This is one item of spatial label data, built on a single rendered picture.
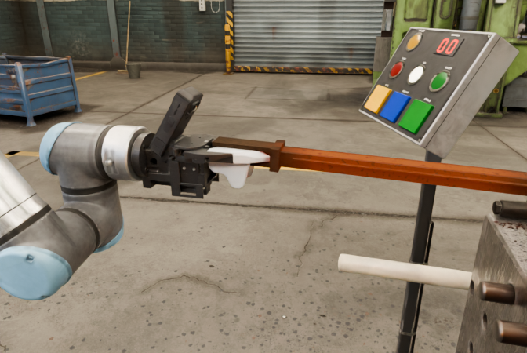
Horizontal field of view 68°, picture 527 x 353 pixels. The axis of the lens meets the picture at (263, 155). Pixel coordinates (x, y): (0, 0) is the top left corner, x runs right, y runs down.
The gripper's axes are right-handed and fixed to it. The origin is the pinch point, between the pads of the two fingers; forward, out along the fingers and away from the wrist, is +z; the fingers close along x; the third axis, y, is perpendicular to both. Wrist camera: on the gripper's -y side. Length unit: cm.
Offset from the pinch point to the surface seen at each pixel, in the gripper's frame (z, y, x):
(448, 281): 37, 42, -35
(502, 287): 34.3, 16.9, 1.4
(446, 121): 32, 4, -39
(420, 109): 27, 2, -43
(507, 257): 35.8, 14.7, -2.8
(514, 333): 33.3, 17.4, 9.8
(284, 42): -155, 36, -783
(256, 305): -26, 104, -85
